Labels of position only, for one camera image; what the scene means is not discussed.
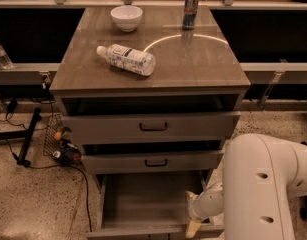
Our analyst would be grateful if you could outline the black stand leg left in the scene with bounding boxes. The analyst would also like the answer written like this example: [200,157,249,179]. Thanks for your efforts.
[0,108,41,167]

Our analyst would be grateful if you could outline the grey drawer cabinet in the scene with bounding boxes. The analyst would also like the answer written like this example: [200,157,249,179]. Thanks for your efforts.
[48,5,252,185]

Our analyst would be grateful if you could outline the black floor cable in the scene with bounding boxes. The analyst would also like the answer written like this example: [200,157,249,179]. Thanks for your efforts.
[0,98,93,233]

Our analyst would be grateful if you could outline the clear bottle at left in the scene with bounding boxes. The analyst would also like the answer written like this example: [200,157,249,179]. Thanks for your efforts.
[0,44,14,69]

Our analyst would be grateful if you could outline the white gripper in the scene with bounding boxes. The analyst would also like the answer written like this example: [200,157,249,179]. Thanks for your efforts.
[185,183,224,239]

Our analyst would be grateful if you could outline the clear plastic water bottle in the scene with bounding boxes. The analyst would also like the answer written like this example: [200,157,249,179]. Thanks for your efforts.
[96,44,156,76]

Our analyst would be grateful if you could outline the blue silver drink can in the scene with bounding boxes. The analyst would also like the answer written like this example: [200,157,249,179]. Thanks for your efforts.
[182,0,199,30]

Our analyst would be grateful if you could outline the grey drawer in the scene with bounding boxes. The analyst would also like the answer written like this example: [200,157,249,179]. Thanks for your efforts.
[87,171,224,240]
[62,112,240,145]
[82,150,223,174]

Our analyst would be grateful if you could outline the white ceramic bowl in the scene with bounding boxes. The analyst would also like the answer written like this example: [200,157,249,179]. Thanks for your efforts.
[110,5,143,32]

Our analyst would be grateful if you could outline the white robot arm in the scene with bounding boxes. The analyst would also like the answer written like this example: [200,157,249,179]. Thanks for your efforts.
[186,134,307,240]

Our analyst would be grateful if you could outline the wire basket with fruit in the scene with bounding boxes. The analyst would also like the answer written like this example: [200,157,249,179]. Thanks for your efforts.
[43,115,81,166]

